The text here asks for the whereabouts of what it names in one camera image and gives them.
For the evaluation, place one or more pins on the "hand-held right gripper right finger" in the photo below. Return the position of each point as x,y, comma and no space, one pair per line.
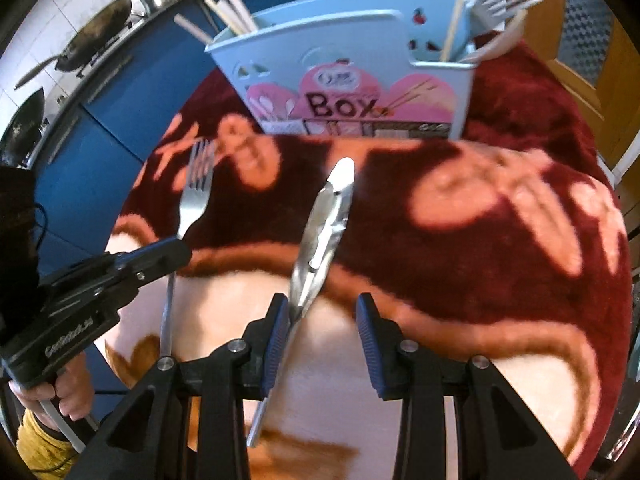
367,347

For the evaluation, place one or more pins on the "person's left hand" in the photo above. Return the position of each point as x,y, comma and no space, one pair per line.
75,390

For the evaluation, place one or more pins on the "blue kitchen base cabinet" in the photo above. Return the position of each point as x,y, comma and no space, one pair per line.
150,95

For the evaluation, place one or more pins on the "light blue utensil holder box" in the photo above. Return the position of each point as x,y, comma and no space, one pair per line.
350,60

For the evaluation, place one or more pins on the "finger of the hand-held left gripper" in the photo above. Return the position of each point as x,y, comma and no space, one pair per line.
165,257

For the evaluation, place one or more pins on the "person's left forearm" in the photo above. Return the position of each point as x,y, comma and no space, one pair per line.
42,445

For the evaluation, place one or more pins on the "white plastic spoon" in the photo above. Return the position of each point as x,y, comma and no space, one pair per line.
505,35

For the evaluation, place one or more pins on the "wooden door with glass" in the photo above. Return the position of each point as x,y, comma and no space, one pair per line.
600,50

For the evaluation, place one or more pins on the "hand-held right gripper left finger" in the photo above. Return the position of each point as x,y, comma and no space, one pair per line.
276,347

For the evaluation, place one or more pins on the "red floral blanket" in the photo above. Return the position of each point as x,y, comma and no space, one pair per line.
450,270

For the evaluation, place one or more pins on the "dark metal wok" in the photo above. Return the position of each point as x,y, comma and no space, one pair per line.
92,40
22,130

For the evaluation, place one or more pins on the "white chopsticks and fork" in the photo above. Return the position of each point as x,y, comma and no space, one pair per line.
222,16

